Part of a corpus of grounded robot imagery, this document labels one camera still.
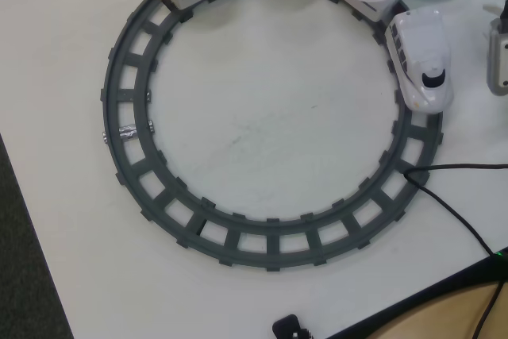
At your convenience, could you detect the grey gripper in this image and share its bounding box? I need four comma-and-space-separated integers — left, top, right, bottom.
482, 2, 508, 97

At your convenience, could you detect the white Shinkansen toy locomotive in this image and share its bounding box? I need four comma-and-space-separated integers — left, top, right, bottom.
383, 8, 454, 113

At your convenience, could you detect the grey circular toy train track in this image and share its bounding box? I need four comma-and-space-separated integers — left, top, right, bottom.
98, 0, 444, 275

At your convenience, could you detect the black plastic device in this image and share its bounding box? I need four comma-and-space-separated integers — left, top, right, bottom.
272, 314, 314, 339

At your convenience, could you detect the black cable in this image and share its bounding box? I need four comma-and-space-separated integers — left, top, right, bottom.
402, 163, 508, 256

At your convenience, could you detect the thin dark cable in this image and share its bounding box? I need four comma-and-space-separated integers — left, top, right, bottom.
470, 285, 503, 339

